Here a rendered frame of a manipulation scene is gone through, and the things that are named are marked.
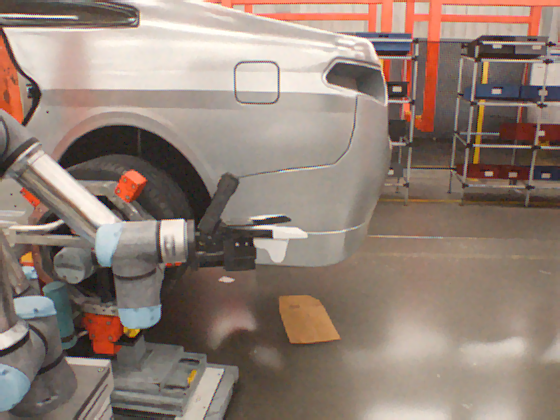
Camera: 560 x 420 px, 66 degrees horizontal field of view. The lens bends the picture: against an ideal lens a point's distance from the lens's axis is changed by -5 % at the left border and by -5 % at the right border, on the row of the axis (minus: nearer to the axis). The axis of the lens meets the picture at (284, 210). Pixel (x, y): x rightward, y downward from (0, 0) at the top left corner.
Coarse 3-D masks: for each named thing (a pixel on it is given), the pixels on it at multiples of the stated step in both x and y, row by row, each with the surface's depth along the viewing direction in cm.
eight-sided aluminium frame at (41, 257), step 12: (96, 192) 161; (108, 192) 160; (120, 204) 161; (132, 204) 164; (36, 216) 167; (132, 216) 161; (144, 216) 164; (36, 252) 172; (48, 252) 177; (36, 264) 174; (48, 264) 178; (48, 276) 175; (72, 288) 180; (72, 300) 176; (84, 300) 179; (96, 300) 180; (96, 312) 176; (108, 312) 175
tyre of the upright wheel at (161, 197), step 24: (72, 168) 169; (96, 168) 167; (120, 168) 167; (144, 168) 179; (144, 192) 167; (168, 192) 177; (48, 216) 177; (168, 216) 169; (192, 216) 189; (168, 288) 178
